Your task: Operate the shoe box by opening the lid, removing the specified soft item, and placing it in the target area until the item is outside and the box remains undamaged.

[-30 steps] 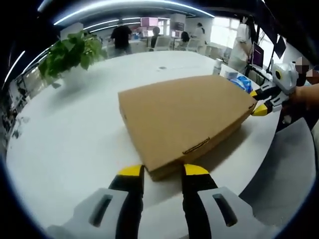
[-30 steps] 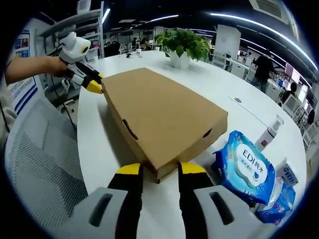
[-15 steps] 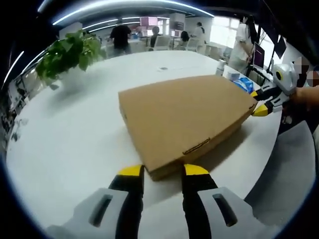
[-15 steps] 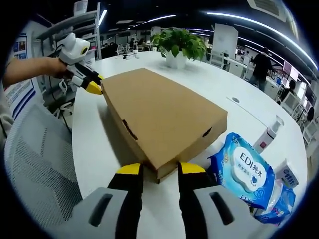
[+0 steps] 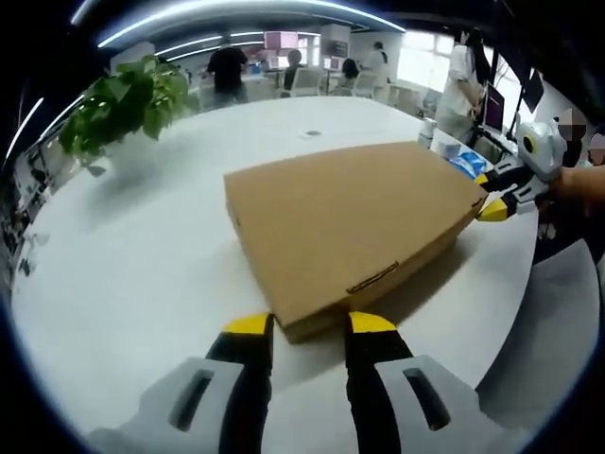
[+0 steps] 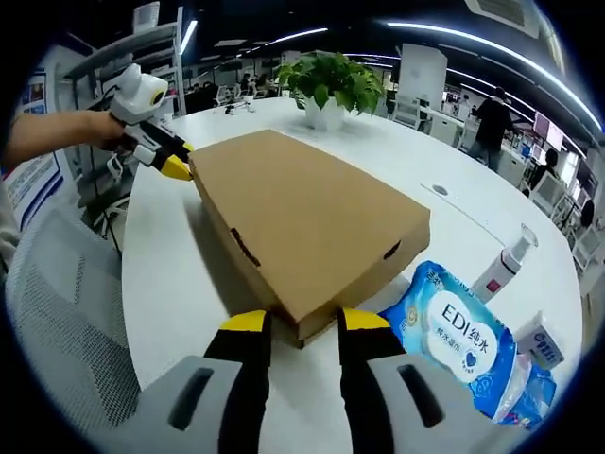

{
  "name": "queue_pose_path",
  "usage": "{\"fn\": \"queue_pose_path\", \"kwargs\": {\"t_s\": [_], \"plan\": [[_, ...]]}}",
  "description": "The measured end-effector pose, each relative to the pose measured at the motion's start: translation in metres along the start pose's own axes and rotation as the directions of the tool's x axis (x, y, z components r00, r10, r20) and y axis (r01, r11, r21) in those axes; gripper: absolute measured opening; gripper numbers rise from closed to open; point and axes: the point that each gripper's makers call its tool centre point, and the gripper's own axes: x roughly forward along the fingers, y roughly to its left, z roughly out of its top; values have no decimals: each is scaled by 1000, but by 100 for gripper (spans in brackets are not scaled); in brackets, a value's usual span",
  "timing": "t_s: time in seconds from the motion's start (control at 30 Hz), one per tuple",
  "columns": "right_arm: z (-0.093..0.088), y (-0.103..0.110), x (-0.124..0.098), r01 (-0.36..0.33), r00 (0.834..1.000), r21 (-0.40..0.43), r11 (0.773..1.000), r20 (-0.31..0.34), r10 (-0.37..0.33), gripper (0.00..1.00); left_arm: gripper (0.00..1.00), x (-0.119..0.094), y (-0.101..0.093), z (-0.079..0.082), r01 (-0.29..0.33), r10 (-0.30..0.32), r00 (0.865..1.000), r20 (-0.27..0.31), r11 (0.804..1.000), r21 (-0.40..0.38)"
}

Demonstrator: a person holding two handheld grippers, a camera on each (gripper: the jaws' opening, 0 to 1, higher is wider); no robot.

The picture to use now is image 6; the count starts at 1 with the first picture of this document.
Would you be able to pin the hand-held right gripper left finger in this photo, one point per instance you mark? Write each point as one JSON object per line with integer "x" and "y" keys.
{"x": 246, "y": 378}

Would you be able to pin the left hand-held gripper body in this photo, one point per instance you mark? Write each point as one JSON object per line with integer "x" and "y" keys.
{"x": 137, "y": 99}

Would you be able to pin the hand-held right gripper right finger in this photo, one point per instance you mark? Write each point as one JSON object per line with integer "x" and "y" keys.
{"x": 364, "y": 378}

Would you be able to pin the blue white wet wipes pack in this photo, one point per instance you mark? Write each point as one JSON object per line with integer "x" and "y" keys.
{"x": 454, "y": 331}

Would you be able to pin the brown cardboard shoe box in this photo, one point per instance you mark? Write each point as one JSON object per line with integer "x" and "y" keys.
{"x": 307, "y": 213}

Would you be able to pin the blue translucent plastic pack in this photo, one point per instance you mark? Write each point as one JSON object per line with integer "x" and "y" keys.
{"x": 534, "y": 397}

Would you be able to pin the white pump bottle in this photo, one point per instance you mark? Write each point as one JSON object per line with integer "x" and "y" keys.
{"x": 498, "y": 272}

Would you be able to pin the white medicine box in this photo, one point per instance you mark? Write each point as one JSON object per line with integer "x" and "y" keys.
{"x": 543, "y": 343}

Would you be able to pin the grey metal shelf rack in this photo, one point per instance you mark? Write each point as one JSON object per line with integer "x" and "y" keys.
{"x": 142, "y": 42}

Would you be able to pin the small black tabletop items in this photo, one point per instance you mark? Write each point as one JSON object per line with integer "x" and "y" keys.
{"x": 238, "y": 108}

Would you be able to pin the white poster board blue border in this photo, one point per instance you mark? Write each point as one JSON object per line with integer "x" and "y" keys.
{"x": 33, "y": 189}

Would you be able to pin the person's white shirt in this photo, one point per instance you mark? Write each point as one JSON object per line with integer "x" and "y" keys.
{"x": 7, "y": 227}

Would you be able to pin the potted green plant white pot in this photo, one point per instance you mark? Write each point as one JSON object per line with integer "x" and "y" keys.
{"x": 331, "y": 80}

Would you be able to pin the grey mesh office chair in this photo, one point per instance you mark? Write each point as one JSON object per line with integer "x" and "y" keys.
{"x": 61, "y": 307}

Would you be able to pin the round grey table grommet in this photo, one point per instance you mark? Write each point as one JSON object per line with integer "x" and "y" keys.
{"x": 439, "y": 189}

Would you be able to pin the white office chair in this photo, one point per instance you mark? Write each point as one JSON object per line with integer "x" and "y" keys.
{"x": 548, "y": 191}
{"x": 407, "y": 112}

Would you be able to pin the white square pillar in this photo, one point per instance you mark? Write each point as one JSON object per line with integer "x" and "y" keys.
{"x": 423, "y": 71}

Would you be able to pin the long curved ceiling light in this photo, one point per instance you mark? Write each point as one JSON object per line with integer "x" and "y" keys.
{"x": 496, "y": 45}

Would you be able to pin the ceiling air conditioner unit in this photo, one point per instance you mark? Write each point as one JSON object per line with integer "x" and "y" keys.
{"x": 503, "y": 16}

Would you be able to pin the pink wall screen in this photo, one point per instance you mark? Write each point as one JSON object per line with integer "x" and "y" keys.
{"x": 549, "y": 131}

